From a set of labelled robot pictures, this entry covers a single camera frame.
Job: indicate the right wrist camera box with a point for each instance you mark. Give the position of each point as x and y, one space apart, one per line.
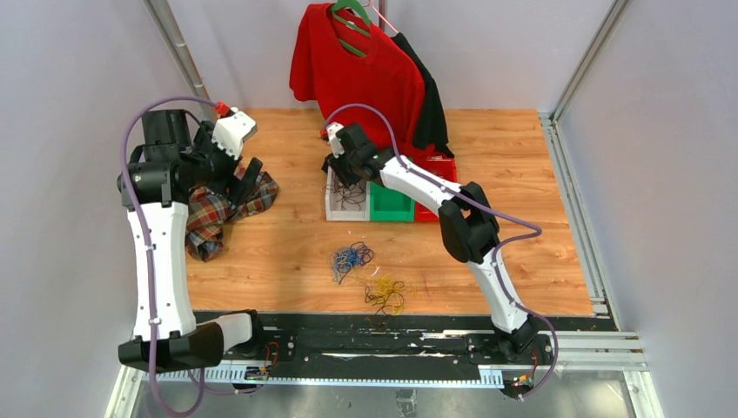
330 135

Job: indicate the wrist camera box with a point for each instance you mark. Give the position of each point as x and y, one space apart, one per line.
330 135
231 132

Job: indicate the red t-shirt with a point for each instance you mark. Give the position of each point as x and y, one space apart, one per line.
360 79

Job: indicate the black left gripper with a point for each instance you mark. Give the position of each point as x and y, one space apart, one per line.
236 189

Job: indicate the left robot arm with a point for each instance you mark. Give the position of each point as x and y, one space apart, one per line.
163 172

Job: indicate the plaid cloth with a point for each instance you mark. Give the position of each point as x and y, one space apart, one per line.
210 212

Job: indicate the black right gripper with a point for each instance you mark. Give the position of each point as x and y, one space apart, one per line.
337 165

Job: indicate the green clothes hanger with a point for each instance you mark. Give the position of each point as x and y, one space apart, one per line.
352 23

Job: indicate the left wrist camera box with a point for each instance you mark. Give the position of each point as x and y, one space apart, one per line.
231 132

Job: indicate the green plastic bin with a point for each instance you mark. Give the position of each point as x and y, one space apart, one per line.
387 205

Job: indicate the pink clothes hanger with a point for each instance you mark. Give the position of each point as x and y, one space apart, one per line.
380 8

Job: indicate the white plastic bin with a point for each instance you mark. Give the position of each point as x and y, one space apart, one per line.
346 204

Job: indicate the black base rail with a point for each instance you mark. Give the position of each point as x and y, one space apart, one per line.
408 348

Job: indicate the white stand with pole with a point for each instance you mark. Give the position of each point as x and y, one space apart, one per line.
163 17

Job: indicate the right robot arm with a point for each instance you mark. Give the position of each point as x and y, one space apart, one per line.
468 228

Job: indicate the black t-shirt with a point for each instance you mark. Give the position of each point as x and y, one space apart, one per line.
431 130

